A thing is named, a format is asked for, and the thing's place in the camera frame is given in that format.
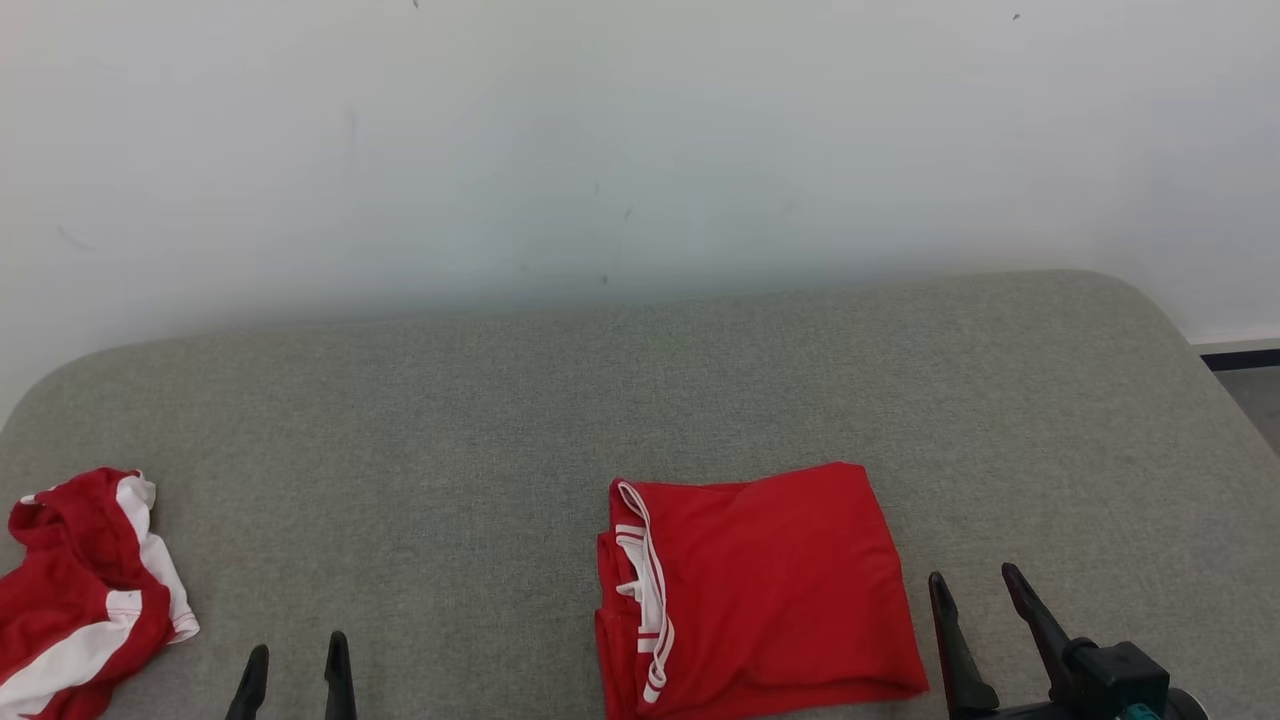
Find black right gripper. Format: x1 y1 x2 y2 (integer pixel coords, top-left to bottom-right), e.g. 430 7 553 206
928 562 1211 720

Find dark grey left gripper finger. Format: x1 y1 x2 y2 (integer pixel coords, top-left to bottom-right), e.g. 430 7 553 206
322 630 359 720
225 644 271 720

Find red shorts with white band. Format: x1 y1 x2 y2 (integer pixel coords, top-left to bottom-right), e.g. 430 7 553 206
0 467 200 720

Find red basketball jersey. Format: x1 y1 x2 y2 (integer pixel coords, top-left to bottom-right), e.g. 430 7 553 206
595 461 930 720

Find dark wall baseboard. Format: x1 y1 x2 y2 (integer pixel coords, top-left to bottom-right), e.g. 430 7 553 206
1188 338 1280 373

